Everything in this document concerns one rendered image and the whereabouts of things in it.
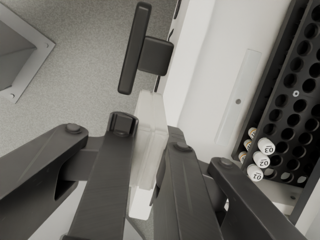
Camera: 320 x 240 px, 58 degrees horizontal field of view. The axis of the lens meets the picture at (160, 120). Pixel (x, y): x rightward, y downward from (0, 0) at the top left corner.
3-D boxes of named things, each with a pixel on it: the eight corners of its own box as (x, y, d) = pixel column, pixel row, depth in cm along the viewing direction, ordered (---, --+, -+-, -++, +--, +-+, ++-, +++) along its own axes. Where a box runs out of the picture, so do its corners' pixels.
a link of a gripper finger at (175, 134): (166, 168, 11) (239, 184, 11) (161, 122, 16) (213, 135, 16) (156, 200, 12) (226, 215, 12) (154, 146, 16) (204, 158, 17)
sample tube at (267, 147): (245, 125, 30) (262, 143, 26) (257, 124, 30) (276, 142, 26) (245, 136, 30) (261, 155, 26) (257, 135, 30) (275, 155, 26)
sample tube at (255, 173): (238, 147, 31) (254, 168, 27) (249, 150, 31) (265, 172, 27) (234, 157, 31) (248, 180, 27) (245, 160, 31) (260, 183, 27)
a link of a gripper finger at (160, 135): (153, 130, 12) (169, 134, 12) (152, 91, 19) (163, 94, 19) (136, 189, 13) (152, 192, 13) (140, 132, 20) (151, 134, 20)
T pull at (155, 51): (117, 90, 25) (115, 94, 24) (138, 0, 23) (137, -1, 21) (157, 100, 25) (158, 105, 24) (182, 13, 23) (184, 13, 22)
